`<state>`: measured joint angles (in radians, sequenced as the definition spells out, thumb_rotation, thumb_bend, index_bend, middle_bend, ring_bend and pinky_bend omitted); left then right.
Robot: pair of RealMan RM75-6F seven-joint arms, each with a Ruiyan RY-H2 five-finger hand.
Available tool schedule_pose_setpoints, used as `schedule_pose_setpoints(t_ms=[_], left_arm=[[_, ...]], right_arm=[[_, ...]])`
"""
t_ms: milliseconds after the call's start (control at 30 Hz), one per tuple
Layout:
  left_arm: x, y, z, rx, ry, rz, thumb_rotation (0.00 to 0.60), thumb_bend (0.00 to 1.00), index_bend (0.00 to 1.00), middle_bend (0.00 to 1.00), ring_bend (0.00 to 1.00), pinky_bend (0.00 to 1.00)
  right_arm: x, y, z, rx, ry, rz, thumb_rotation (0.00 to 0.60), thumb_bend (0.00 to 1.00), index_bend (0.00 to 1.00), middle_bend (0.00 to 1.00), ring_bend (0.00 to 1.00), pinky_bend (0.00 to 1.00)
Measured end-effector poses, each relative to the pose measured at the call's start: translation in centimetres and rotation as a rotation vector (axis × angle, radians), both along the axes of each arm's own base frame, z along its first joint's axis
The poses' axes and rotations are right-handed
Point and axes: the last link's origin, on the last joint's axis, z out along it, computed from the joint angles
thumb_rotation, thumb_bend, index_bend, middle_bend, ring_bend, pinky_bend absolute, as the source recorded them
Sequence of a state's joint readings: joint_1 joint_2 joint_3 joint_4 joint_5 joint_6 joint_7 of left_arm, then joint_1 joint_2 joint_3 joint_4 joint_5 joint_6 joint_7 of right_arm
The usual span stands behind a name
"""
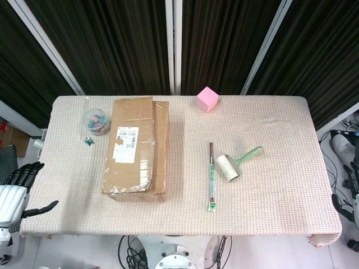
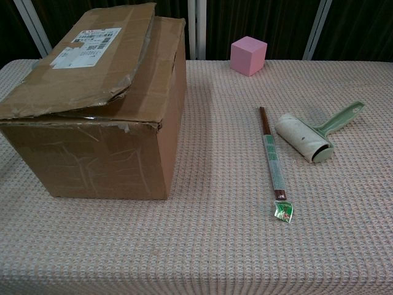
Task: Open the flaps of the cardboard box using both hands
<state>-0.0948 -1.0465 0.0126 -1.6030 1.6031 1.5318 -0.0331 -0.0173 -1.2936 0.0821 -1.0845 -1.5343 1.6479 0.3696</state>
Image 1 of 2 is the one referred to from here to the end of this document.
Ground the pink woven tablecloth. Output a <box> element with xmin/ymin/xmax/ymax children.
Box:
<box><xmin>19</xmin><ymin>95</ymin><xmax>343</xmax><ymax>249</ymax></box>

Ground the green lint roller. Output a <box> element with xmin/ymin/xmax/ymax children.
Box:
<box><xmin>215</xmin><ymin>145</ymin><xmax>264</xmax><ymax>183</ymax></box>

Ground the cardboard box with red tape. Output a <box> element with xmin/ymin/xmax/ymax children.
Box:
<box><xmin>0</xmin><ymin>122</ymin><xmax>30</xmax><ymax>158</ymax></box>

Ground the white partition frame post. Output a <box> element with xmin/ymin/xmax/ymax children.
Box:
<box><xmin>8</xmin><ymin>0</ymin><xmax>85</xmax><ymax>96</ymax></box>
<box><xmin>164</xmin><ymin>0</ymin><xmax>183</xmax><ymax>96</ymax></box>
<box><xmin>240</xmin><ymin>0</ymin><xmax>292</xmax><ymax>96</ymax></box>

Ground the left black-fingered robot hand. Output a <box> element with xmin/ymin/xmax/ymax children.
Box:
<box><xmin>0</xmin><ymin>161</ymin><xmax>59</xmax><ymax>228</ymax></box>

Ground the black mesh chair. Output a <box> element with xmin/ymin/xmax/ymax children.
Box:
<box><xmin>0</xmin><ymin>145</ymin><xmax>18</xmax><ymax>180</ymax></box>

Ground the black coiled floor cable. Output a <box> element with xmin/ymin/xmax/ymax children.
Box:
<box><xmin>117</xmin><ymin>235</ymin><xmax>149</xmax><ymax>269</ymax></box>

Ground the long thin brush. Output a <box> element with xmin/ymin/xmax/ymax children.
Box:
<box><xmin>206</xmin><ymin>142</ymin><xmax>218</xmax><ymax>213</ymax></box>

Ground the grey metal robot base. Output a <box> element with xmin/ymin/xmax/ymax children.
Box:
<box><xmin>154</xmin><ymin>243</ymin><xmax>197</xmax><ymax>269</ymax></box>

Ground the pink cube block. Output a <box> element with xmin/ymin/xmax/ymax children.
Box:
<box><xmin>196</xmin><ymin>86</ymin><xmax>219</xmax><ymax>113</ymax></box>

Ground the right black-fingered robot hand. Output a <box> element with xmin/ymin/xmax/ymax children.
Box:
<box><xmin>332</xmin><ymin>161</ymin><xmax>359</xmax><ymax>225</ymax></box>

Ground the clear jar of binder clips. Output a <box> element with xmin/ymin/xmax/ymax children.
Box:
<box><xmin>82</xmin><ymin>108</ymin><xmax>109</xmax><ymax>137</ymax></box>

